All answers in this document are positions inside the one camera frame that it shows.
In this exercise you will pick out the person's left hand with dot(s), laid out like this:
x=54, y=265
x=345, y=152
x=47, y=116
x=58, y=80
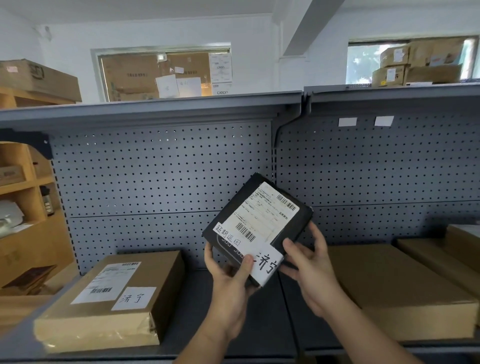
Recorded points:
x=230, y=300

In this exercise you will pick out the person's right hand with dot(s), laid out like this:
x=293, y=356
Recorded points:
x=318, y=281

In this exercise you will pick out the brown labelled parcel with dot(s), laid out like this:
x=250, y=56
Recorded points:
x=165, y=273

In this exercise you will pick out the black box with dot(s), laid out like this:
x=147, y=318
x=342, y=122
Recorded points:
x=262, y=217

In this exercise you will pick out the grey metal pegboard shelf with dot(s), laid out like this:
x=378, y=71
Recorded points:
x=150, y=168

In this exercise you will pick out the person's left forearm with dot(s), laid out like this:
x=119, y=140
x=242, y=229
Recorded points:
x=206, y=348

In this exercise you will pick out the person's right forearm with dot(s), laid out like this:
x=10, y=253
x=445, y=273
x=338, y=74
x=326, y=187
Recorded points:
x=367, y=337

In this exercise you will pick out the white sticker label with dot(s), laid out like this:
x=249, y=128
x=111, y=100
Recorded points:
x=384, y=121
x=347, y=122

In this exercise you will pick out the flattened cardboard sheets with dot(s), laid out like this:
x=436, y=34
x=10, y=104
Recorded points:
x=63, y=281

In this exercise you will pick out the dark brown flat case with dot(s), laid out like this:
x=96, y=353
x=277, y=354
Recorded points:
x=30, y=279

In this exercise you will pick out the black bottle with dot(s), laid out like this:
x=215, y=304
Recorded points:
x=47, y=202

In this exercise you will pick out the wooden desk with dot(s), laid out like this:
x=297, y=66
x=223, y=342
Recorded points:
x=22, y=315

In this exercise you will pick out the white printed carton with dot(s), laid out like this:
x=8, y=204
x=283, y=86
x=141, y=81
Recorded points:
x=220, y=67
x=222, y=89

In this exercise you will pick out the small labelled cardboard carton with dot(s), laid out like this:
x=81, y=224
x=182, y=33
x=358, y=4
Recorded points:
x=388, y=76
x=393, y=56

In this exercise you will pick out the white paper sheet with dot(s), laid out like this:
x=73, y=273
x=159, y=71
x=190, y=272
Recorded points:
x=189, y=87
x=167, y=86

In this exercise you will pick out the cardboard boxes at window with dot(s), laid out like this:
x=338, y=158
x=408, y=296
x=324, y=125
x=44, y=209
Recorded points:
x=360, y=63

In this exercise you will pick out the white cloth bag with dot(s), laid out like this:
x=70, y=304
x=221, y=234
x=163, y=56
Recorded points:
x=10, y=217

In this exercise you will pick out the cardboard-covered window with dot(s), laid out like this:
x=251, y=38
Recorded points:
x=127, y=75

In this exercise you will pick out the small flat cardboard carton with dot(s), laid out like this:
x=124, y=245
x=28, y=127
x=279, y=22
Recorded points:
x=11, y=175

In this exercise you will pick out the large printed cardboard carton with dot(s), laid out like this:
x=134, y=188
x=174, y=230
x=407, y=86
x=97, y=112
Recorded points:
x=41, y=80

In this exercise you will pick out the wooden wall cabinet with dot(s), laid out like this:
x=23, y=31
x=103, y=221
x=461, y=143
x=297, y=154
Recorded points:
x=41, y=243

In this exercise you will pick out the white wall camera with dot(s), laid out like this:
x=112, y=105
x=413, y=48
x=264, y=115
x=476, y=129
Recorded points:
x=45, y=33

